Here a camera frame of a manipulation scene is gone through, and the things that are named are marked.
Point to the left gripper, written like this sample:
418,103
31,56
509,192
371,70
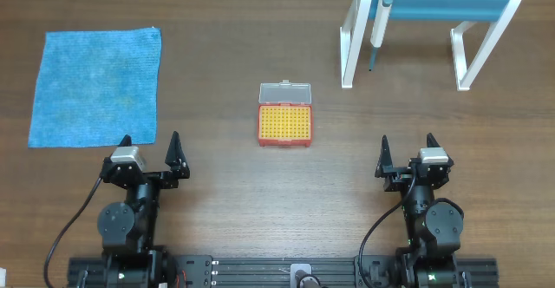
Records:
126,176

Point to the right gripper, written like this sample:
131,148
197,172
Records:
433,173

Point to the white pipette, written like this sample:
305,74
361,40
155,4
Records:
380,23

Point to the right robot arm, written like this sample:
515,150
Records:
438,227

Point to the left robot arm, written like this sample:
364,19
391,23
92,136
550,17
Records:
126,227

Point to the blue cloth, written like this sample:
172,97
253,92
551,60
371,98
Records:
95,88

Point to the red and yellow tip box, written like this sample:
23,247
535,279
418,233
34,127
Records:
285,123

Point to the white and blue stand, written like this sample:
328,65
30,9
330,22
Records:
442,4

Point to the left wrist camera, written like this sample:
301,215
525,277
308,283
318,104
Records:
126,154

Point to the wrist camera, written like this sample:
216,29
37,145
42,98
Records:
433,155
126,154

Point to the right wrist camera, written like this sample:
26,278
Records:
433,155

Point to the mounting rail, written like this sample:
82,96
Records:
260,272

